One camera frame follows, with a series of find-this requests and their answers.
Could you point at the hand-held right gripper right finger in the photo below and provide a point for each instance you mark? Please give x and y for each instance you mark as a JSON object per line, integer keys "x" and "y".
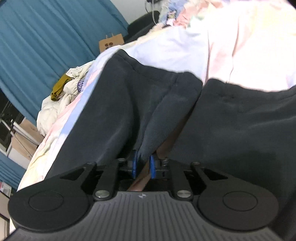
{"x": 152, "y": 166}

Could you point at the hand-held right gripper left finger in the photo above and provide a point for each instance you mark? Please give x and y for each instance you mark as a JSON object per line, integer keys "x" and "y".
{"x": 135, "y": 164}

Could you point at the dark grey garment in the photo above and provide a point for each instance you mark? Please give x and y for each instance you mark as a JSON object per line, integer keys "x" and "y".
{"x": 231, "y": 127}

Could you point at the mustard yellow cloth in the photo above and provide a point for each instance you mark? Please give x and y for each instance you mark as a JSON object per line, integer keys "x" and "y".
{"x": 60, "y": 87}

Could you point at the beige cabinet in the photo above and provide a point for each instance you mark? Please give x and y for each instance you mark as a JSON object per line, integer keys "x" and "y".
{"x": 25, "y": 132}

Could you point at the brown paper bag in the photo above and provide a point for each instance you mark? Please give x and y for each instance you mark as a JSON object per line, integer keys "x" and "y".
{"x": 112, "y": 44}

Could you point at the blue curtain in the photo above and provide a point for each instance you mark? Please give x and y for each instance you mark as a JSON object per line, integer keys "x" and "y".
{"x": 9, "y": 169}
{"x": 46, "y": 34}

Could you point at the black armchair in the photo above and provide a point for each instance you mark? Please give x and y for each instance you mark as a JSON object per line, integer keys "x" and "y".
{"x": 138, "y": 27}

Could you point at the dark window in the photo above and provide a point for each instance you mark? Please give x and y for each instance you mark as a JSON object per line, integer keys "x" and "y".
{"x": 7, "y": 115}

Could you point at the pastel tie-dye duvet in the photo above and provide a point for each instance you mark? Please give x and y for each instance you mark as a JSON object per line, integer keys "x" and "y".
{"x": 231, "y": 34}

